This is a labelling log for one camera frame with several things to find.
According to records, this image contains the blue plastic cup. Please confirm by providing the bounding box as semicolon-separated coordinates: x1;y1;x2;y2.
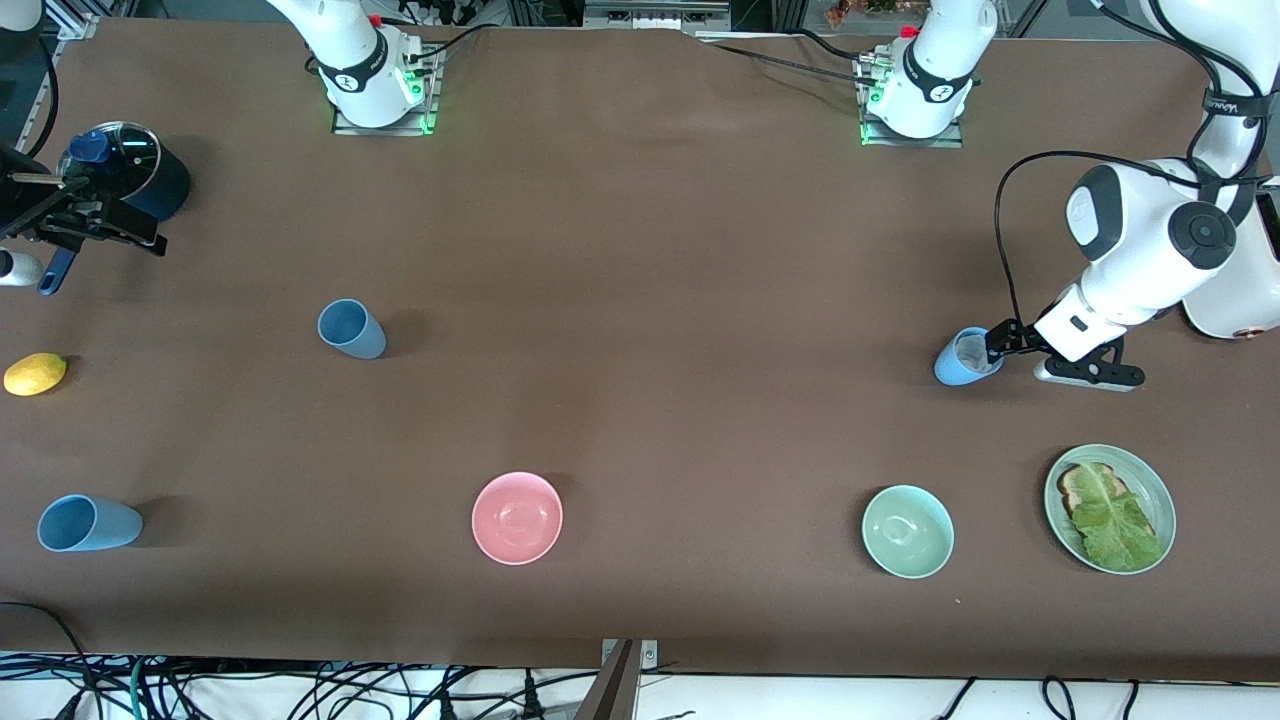
933;326;1004;388
37;494;144;553
317;298;388;361

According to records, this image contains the dark blue saucepan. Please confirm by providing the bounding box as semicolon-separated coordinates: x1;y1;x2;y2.
38;122;193;297

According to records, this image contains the glass lid blue knob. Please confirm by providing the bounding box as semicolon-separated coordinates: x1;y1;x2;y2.
58;121;162;201

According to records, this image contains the toast slice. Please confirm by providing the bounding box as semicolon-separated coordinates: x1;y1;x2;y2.
1057;462;1161;546

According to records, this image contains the yellow lemon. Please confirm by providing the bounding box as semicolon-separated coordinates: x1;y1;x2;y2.
3;352;69;397

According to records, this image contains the white toaster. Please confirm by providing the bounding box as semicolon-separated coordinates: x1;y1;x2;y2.
1183;185;1280;341

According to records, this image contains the mint green plate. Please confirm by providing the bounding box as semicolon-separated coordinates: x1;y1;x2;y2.
1043;443;1178;576

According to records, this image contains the green lettuce leaf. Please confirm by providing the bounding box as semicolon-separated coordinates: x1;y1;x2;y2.
1072;462;1167;573

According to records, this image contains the mint green bowl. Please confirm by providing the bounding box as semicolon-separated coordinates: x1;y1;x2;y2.
861;484;956;580

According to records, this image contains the orange brown plant decoration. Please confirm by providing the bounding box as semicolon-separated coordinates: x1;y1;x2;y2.
825;0;936;29

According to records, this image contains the grey power strip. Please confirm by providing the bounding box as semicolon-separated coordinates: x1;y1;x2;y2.
583;0;732;31

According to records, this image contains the pink bowl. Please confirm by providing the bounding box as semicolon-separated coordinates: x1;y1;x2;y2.
471;471;564;567

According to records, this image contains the grey metal pole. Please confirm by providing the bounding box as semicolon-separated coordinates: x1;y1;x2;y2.
573;640;641;720

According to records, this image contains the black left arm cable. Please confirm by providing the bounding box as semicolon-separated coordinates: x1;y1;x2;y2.
993;150;1216;326

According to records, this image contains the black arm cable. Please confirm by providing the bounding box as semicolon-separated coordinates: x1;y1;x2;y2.
993;150;1216;326
25;55;61;161

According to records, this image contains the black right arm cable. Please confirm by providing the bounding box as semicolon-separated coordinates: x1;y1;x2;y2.
25;55;61;161

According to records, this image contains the aluminium frame rail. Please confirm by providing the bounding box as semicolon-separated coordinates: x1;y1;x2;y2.
20;12;101;141

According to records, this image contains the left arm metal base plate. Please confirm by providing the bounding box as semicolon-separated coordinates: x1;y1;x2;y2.
857;52;966;149

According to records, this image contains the black base cable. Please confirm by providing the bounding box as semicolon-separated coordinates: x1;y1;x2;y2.
410;22;503;63
690;28;881;91

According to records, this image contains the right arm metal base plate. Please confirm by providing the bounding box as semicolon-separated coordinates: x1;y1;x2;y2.
331;45;442;137

